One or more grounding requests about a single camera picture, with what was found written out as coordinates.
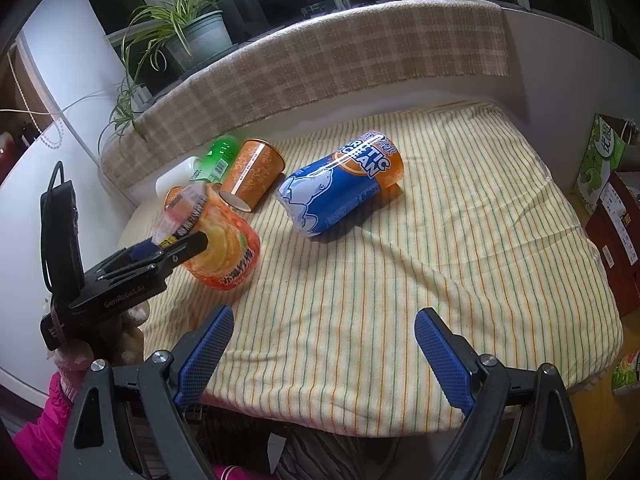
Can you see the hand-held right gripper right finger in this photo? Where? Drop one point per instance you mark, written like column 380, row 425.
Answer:
column 444, row 360

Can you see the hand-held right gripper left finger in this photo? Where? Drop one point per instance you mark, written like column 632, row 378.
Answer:
column 206, row 350

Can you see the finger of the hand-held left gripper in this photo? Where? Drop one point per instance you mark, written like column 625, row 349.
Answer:
column 187, row 247
column 125, row 272

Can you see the clear orange fruit-print cup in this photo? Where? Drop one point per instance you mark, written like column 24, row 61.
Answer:
column 225, row 250

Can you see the blue and orange bear cup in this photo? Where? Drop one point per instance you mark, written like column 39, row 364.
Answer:
column 335, row 187

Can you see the orange patterned paper cup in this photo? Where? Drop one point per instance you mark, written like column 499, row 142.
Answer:
column 252, row 175

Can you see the person's left hand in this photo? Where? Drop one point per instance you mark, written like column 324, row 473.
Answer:
column 127, row 332

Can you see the white plastic container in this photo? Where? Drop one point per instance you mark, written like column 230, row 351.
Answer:
column 175, row 176

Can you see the green plastic bottle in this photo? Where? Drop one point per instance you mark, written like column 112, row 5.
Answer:
column 216, row 160

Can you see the yellow striped bed sheet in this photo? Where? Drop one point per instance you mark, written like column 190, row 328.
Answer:
column 375, row 290

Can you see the green and red snack packet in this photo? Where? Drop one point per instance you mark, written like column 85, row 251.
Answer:
column 627, row 370

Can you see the dark red cardboard box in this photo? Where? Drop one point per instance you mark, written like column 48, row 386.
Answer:
column 615, row 250

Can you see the potted spider plant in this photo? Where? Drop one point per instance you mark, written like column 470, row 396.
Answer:
column 200, row 40

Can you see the beige checked cloth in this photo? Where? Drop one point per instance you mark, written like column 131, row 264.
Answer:
column 325, row 65

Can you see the green cardboard box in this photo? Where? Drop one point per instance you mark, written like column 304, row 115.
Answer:
column 600, row 160

